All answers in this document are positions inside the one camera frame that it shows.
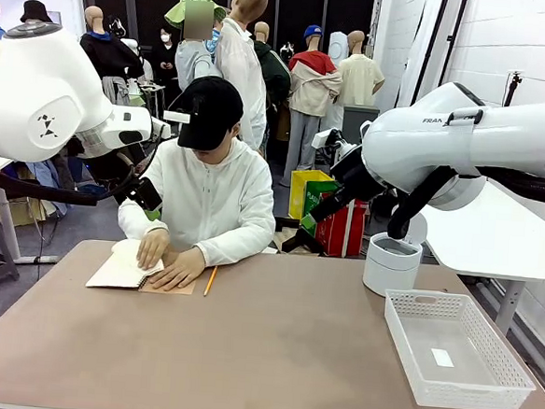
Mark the person's left forearm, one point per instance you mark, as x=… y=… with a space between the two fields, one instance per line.
x=236 y=249

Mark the grey box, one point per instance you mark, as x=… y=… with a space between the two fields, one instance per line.
x=353 y=119

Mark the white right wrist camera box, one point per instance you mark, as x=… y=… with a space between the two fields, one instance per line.
x=324 y=138

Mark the black wall pole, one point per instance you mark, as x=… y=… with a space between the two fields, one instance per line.
x=454 y=39
x=431 y=47

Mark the yellow recycling bin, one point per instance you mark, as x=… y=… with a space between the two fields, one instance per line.
x=299 y=192

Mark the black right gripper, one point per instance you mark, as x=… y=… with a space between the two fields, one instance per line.
x=356 y=175

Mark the white label sticker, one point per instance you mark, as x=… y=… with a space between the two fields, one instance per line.
x=443 y=358

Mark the large white desk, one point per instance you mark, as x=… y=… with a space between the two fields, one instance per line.
x=508 y=244

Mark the mannequin dark green jacket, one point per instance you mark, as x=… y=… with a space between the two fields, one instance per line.
x=274 y=73

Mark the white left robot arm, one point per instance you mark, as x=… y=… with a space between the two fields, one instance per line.
x=27 y=94

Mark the white work table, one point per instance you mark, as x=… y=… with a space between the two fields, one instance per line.
x=7 y=223

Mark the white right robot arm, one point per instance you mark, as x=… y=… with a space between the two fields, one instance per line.
x=421 y=145

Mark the mannequin cream shirt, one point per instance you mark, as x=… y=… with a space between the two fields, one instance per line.
x=358 y=79

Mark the black tripod stand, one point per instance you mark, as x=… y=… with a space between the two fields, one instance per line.
x=513 y=88

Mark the person's right hand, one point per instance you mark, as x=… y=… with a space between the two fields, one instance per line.
x=152 y=247

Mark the mannequin red beige jacket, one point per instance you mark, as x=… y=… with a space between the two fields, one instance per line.
x=311 y=90

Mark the tall mannequin white shirt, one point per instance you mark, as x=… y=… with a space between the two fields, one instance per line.
x=242 y=71

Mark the orange pencil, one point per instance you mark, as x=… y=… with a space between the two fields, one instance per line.
x=210 y=282

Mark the person in white hoodie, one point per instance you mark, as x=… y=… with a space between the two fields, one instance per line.
x=217 y=196

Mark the background person black clothes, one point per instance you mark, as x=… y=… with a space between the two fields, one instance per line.
x=163 y=61

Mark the person's right forearm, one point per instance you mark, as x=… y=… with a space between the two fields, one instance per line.
x=135 y=223

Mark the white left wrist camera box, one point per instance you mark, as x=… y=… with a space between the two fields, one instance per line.
x=161 y=126

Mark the red recycling bin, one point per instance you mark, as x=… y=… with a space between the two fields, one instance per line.
x=340 y=232

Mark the white perforated plastic basket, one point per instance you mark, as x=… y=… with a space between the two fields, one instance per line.
x=475 y=382

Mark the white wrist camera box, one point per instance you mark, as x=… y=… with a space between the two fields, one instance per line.
x=324 y=138
x=161 y=126

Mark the spiral notebook brown cover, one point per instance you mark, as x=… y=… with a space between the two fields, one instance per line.
x=118 y=271

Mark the mannequin black jacket blue collar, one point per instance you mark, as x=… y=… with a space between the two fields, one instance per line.
x=105 y=57

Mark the mannequin black bucket hat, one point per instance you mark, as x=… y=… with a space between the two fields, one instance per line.
x=36 y=10

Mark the white torso form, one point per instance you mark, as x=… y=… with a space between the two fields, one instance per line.
x=338 y=47

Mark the cardboard box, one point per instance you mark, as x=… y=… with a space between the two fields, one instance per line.
x=19 y=212

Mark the green recycling bin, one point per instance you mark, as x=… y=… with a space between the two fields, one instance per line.
x=311 y=200

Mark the white lidded trash can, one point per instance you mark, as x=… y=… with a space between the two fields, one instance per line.
x=389 y=269

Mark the person's left hand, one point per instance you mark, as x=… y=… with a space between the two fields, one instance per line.
x=181 y=268

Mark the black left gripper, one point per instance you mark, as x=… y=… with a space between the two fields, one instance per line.
x=144 y=194

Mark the black baseball cap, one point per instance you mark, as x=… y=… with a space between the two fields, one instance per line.
x=213 y=111

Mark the mannequin green checked hat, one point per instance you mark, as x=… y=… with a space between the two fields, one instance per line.
x=189 y=63

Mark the black stand base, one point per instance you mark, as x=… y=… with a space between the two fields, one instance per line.
x=298 y=241

